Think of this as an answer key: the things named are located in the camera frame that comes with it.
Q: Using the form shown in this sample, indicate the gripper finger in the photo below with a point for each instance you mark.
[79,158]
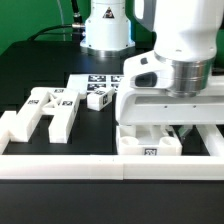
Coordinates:
[184,130]

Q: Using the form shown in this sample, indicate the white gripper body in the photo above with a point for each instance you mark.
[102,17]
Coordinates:
[159,91]

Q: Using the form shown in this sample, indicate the white chair seat part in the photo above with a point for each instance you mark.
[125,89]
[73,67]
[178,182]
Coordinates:
[147,140]

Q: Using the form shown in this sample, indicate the white U-shaped fence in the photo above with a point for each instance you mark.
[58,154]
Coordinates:
[104,167]

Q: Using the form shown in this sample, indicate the white marker sheet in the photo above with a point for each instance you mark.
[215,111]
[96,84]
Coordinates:
[86,83]

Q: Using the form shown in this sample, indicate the white chair back frame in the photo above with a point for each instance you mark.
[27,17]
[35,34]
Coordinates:
[60,103]

